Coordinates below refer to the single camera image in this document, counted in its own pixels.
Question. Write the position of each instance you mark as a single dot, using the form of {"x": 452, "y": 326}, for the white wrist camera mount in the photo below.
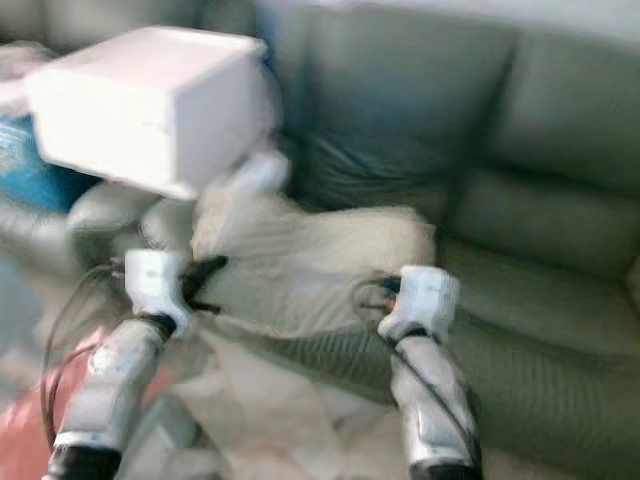
{"x": 428, "y": 298}
{"x": 155, "y": 285}

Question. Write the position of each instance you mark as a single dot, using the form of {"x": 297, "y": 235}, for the pink white fabric bundle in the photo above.
{"x": 15, "y": 85}

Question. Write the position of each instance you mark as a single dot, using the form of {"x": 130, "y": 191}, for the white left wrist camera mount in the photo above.
{"x": 155, "y": 285}

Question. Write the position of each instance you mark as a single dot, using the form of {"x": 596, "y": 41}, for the red floor mat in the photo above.
{"x": 20, "y": 440}

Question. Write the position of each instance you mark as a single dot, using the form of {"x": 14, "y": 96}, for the grey green leather sofa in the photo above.
{"x": 540, "y": 120}

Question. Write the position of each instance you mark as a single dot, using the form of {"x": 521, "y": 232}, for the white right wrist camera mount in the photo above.
{"x": 428, "y": 298}

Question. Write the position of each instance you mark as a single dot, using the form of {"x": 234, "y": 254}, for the beige dotted pillow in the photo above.
{"x": 310, "y": 260}

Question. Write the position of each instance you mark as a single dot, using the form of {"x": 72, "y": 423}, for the large white box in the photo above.
{"x": 130, "y": 110}

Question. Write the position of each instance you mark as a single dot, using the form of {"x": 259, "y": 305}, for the blue box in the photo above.
{"x": 40, "y": 170}

